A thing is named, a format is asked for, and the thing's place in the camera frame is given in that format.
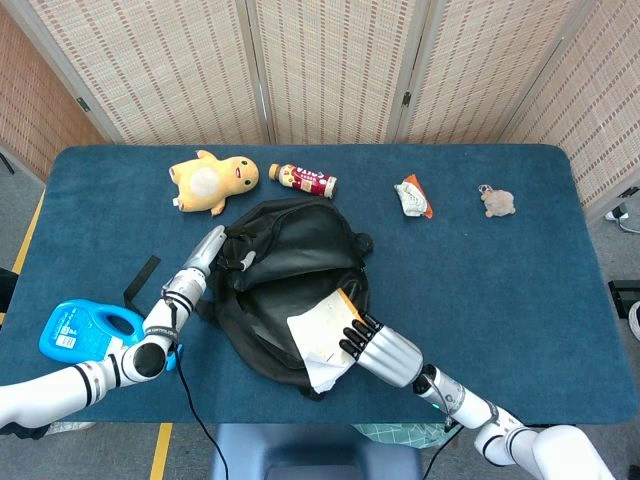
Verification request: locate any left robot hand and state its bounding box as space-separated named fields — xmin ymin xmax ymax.
xmin=182 ymin=224 xmax=257 ymax=280

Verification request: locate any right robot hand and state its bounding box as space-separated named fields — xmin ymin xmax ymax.
xmin=338 ymin=313 xmax=425 ymax=390

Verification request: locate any black fabric backpack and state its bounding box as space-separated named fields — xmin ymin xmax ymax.
xmin=123 ymin=197 xmax=375 ymax=401

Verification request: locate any yellow plush toy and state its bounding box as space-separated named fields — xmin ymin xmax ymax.
xmin=168 ymin=149 xmax=260 ymax=217

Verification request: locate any green checked cloth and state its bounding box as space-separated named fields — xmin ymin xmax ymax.
xmin=352 ymin=423 xmax=451 ymax=449

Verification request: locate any blue grey robot torso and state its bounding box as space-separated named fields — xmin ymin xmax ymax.
xmin=209 ymin=423 xmax=424 ymax=480

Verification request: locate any drink bottle with red label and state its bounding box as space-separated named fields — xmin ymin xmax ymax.
xmin=268 ymin=162 xmax=338 ymax=200

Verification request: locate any blue tablecloth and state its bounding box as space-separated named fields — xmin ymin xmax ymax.
xmin=0 ymin=144 xmax=639 ymax=425

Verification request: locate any blue detergent bottle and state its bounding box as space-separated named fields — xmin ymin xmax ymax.
xmin=38 ymin=298 xmax=184 ymax=374

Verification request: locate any silver snack packet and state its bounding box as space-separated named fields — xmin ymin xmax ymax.
xmin=393 ymin=173 xmax=435 ymax=220

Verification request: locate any woven folding screen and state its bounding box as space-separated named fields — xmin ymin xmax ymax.
xmin=0 ymin=0 xmax=640 ymax=211

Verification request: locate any black metal stand base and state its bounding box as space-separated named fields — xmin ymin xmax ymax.
xmin=607 ymin=279 xmax=640 ymax=319

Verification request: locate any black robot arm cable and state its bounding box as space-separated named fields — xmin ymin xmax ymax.
xmin=167 ymin=294 xmax=231 ymax=480
xmin=419 ymin=424 xmax=464 ymax=480

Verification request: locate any grey fluffy plush keychain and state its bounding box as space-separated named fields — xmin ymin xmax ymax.
xmin=477 ymin=183 xmax=517 ymax=219

